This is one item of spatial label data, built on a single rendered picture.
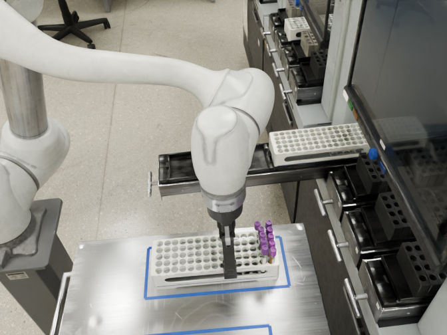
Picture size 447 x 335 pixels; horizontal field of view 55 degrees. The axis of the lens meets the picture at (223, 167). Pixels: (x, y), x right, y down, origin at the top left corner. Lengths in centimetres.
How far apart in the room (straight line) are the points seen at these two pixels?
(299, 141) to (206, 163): 61
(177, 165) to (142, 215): 97
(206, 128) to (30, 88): 59
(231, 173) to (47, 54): 37
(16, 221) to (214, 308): 62
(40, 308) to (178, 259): 74
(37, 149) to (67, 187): 124
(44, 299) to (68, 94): 191
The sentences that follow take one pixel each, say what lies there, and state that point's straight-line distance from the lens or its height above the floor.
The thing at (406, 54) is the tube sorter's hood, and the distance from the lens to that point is 99.
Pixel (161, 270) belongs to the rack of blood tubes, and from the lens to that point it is 103.
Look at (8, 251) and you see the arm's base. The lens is 139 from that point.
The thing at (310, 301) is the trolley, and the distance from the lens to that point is 104.
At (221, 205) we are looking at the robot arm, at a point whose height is 110.
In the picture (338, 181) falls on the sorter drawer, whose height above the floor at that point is 82.
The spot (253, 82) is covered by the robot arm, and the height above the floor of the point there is 125.
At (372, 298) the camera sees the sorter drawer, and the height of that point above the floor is 77.
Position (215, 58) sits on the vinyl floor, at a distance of 333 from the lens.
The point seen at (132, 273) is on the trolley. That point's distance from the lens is 110.
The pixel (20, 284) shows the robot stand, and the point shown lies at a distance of 153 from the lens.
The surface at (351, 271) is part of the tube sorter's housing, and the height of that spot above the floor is 70.
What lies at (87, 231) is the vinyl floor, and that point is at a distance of 230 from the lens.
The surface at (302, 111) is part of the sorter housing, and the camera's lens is 162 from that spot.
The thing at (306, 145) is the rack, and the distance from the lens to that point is 129.
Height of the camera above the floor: 174
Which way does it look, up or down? 46 degrees down
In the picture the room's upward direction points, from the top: 4 degrees counter-clockwise
